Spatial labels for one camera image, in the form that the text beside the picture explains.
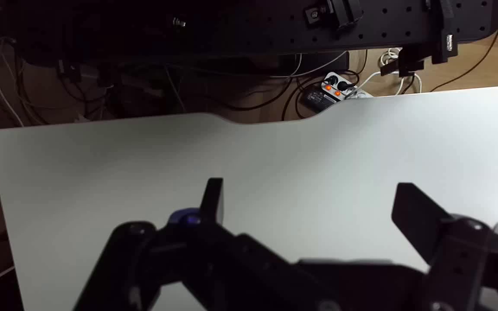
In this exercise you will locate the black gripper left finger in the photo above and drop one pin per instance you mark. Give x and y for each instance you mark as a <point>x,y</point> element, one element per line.
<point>145,260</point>

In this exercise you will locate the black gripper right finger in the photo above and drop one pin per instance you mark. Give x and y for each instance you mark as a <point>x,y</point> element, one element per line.
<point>467,260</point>

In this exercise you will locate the white power strip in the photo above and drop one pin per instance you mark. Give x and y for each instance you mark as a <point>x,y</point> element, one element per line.
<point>337,87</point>

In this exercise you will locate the white plug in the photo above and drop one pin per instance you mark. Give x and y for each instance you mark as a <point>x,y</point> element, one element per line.
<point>391,58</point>

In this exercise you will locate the black power adapter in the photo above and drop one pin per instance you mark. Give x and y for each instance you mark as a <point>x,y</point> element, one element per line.
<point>313,100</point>

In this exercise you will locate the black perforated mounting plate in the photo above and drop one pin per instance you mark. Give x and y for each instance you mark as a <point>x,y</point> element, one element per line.
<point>202,24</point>

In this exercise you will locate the black clamp bracket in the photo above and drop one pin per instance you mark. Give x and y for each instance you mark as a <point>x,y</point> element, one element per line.
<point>442,29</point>

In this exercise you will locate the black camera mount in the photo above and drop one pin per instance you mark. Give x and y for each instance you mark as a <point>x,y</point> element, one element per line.
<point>328,13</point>

